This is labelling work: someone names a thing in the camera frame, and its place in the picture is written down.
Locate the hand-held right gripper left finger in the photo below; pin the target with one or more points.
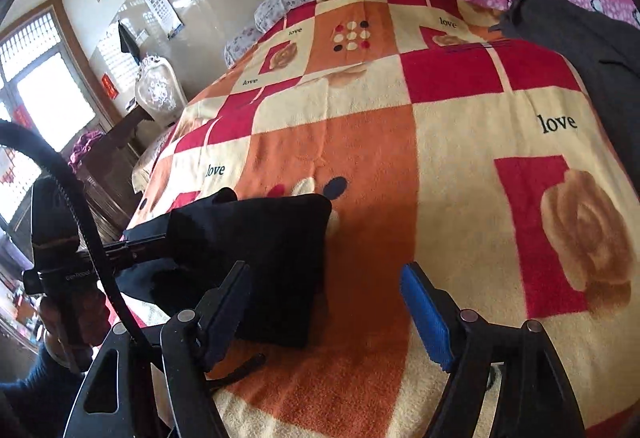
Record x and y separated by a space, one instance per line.
220 323

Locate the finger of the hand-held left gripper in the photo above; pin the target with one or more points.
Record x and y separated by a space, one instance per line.
145 245

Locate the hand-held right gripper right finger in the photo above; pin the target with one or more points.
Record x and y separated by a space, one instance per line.
427 318

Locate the black pants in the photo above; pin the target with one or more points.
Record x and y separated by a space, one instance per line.
280 258

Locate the person's left forearm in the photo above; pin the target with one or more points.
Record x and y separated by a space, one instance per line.
40 398

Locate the person's left hand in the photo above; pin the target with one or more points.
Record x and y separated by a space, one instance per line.
95 318

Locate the wooden cabinet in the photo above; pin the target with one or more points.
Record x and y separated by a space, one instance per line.
115 168

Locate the purple cloth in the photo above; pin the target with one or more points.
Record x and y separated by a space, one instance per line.
85 151

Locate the printed patchwork blanket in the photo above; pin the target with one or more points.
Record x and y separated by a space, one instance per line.
375 168

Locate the black hanging cloth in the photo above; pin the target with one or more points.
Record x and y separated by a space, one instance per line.
129 41

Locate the dark grey garment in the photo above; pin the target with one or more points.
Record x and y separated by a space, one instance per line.
590 38

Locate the wooden frame window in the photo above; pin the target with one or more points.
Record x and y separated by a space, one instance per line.
50 93

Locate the red wall sticker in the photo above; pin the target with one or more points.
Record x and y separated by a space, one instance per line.
109 86

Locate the wall calendar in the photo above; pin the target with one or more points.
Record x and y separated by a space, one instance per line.
162 8

